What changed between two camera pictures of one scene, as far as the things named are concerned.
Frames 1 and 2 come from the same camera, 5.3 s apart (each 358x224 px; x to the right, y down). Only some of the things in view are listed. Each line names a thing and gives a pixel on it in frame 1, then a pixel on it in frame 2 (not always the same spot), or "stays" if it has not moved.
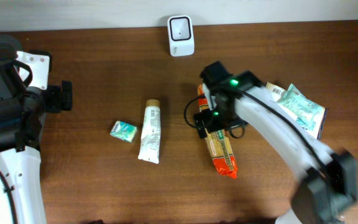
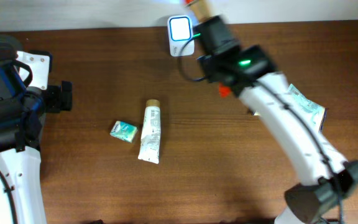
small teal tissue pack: x=123 y=130 stays
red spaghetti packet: x=220 y=143 to x=200 y=10
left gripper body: x=55 y=100 stays
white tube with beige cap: x=150 y=140 stays
